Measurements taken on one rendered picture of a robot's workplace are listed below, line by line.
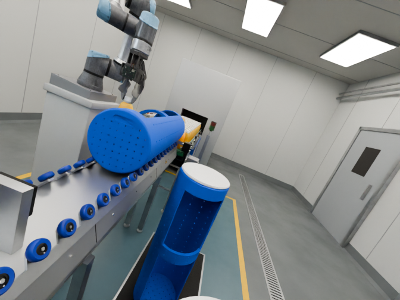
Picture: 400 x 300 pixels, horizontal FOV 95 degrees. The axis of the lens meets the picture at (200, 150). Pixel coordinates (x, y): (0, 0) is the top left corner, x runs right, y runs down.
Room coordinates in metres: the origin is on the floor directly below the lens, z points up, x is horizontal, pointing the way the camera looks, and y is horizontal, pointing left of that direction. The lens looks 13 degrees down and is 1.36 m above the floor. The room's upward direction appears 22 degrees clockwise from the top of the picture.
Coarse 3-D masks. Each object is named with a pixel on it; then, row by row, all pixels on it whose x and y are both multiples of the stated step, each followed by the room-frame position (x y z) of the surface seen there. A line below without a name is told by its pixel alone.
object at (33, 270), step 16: (160, 160) 1.17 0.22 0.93; (128, 176) 0.75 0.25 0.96; (144, 176) 0.88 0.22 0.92; (128, 192) 0.69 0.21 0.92; (96, 208) 0.51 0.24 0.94; (80, 224) 0.43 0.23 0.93; (64, 240) 0.37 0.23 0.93; (48, 256) 0.32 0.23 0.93; (32, 272) 0.29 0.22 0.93; (16, 288) 0.25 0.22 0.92
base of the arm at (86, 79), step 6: (84, 72) 1.15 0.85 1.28; (90, 72) 1.15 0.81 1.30; (78, 78) 1.16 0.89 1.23; (84, 78) 1.14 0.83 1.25; (90, 78) 1.15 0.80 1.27; (96, 78) 1.17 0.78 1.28; (102, 78) 1.22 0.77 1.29; (84, 84) 1.13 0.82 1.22; (90, 84) 1.15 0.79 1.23; (96, 84) 1.17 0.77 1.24; (102, 84) 1.23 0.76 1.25; (96, 90) 1.18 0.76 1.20; (102, 90) 1.24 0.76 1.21
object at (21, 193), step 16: (0, 176) 0.32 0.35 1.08; (0, 192) 0.30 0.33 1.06; (16, 192) 0.30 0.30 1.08; (32, 192) 0.32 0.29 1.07; (0, 208) 0.30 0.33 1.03; (16, 208) 0.30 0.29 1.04; (32, 208) 0.34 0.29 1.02; (0, 224) 0.30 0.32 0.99; (16, 224) 0.30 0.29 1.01; (0, 240) 0.30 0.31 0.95; (16, 240) 0.31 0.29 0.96
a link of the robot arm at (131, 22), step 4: (132, 16) 0.86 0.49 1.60; (128, 20) 0.84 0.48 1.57; (132, 20) 0.85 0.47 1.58; (136, 20) 0.86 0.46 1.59; (128, 24) 0.84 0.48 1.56; (132, 24) 0.85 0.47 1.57; (136, 24) 0.84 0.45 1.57; (124, 28) 0.84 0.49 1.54; (128, 28) 0.85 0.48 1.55; (132, 28) 0.85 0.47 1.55; (124, 32) 0.86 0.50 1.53; (128, 32) 0.86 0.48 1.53; (132, 32) 0.86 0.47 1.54; (132, 36) 0.88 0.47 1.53
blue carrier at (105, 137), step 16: (112, 112) 0.74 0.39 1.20; (128, 112) 0.74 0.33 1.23; (144, 112) 1.14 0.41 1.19; (160, 112) 1.14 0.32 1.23; (176, 112) 1.57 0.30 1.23; (96, 128) 0.74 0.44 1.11; (112, 128) 0.74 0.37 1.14; (128, 128) 0.74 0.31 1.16; (144, 128) 0.74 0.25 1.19; (160, 128) 0.90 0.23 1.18; (176, 128) 1.25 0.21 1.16; (96, 144) 0.74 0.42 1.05; (112, 144) 0.74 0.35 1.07; (128, 144) 0.74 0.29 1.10; (144, 144) 0.74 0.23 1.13; (160, 144) 0.88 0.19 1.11; (96, 160) 0.74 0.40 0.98; (112, 160) 0.74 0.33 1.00; (128, 160) 0.74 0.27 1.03; (144, 160) 0.74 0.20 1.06
